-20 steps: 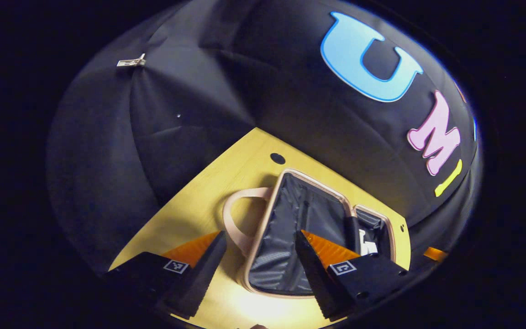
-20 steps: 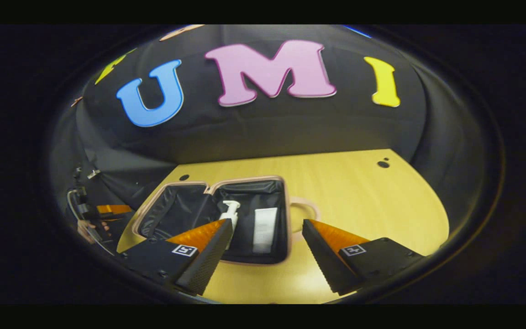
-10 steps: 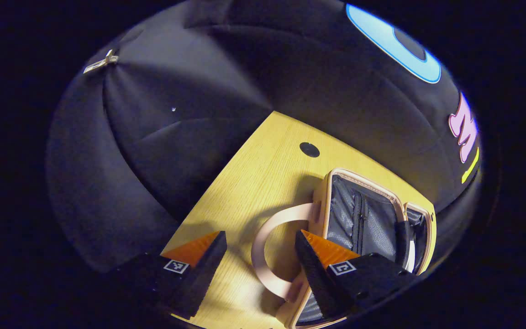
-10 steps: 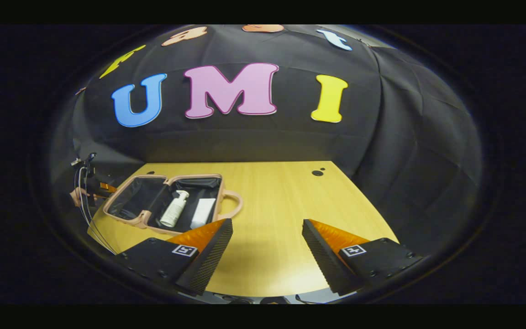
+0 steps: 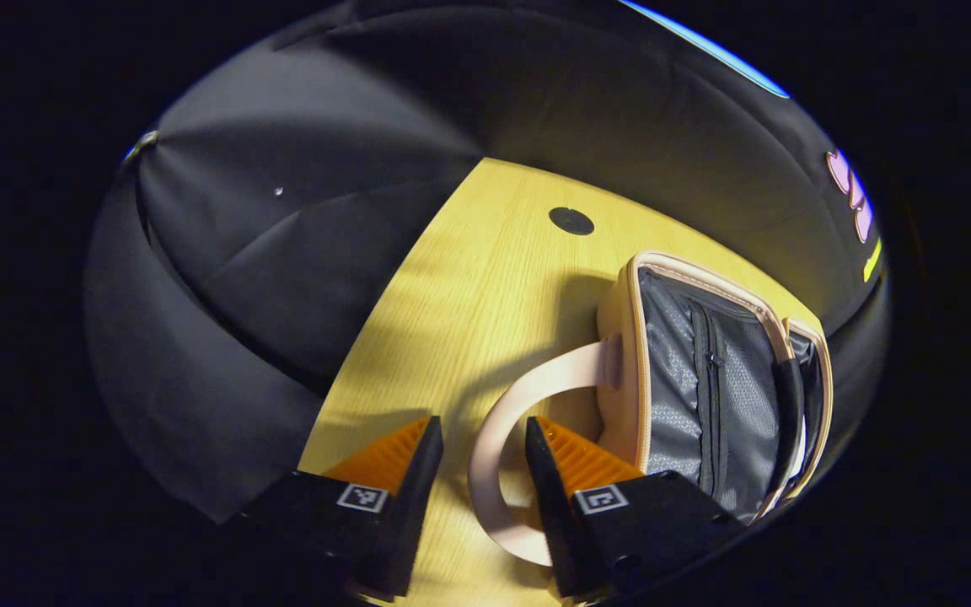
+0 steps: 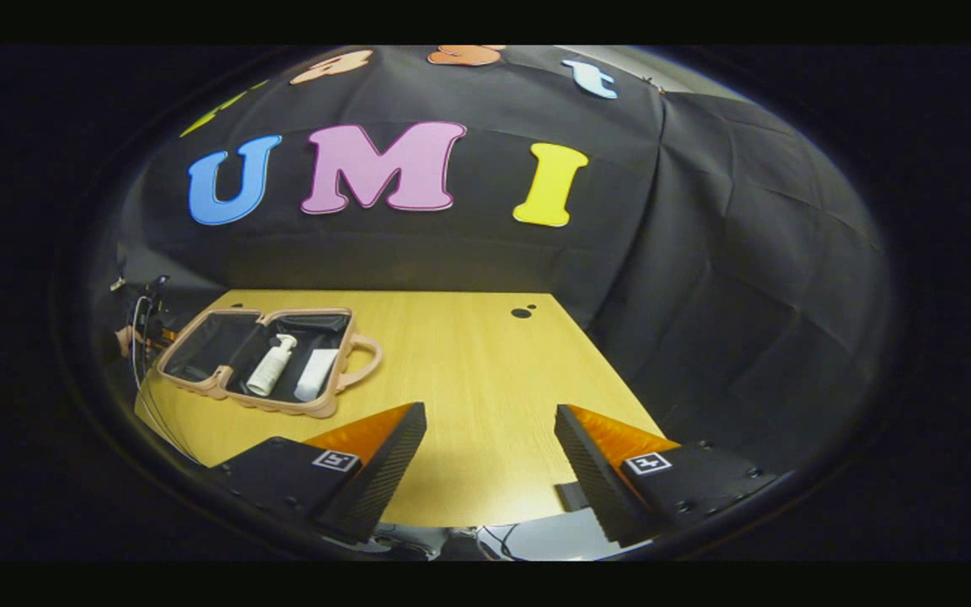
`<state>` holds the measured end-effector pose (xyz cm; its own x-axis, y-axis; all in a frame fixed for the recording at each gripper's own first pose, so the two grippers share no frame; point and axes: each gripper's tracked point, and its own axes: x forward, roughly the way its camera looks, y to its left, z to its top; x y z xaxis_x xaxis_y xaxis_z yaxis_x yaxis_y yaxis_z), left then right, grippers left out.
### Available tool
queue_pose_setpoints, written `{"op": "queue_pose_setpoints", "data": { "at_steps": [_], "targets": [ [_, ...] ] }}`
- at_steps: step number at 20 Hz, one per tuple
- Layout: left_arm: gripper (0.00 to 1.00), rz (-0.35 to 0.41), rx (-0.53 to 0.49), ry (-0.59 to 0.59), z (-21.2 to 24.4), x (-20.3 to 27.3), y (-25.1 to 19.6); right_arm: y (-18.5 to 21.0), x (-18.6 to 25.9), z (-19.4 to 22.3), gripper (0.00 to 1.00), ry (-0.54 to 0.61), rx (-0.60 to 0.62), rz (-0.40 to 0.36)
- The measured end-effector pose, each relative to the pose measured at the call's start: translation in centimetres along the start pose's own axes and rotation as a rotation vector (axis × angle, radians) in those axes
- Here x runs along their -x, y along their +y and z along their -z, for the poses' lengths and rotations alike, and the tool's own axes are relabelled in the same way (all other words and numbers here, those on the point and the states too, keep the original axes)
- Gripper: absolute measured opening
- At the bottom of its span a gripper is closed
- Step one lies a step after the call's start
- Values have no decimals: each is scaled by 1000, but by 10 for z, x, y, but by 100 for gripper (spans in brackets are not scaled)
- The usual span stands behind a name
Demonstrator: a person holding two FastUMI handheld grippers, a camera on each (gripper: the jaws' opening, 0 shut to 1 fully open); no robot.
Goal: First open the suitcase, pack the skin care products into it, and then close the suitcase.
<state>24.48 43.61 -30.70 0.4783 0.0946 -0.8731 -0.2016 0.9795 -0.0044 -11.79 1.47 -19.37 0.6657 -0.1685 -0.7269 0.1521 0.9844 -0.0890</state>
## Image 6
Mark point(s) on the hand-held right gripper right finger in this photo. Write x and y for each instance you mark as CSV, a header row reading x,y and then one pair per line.
x,y
599,480

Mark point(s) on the white squeeze tube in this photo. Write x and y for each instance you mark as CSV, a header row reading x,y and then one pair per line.
x,y
317,375

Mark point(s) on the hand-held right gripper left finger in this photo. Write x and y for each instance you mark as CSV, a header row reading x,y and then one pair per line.
x,y
384,472

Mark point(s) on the pink suitcase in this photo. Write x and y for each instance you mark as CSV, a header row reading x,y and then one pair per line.
x,y
199,384

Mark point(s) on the black backdrop cloth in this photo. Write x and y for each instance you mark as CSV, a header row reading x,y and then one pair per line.
x,y
662,253

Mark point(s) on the white pump bottle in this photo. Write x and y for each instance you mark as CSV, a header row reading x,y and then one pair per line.
x,y
270,367

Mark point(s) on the black table grommet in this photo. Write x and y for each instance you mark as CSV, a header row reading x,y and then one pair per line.
x,y
522,313

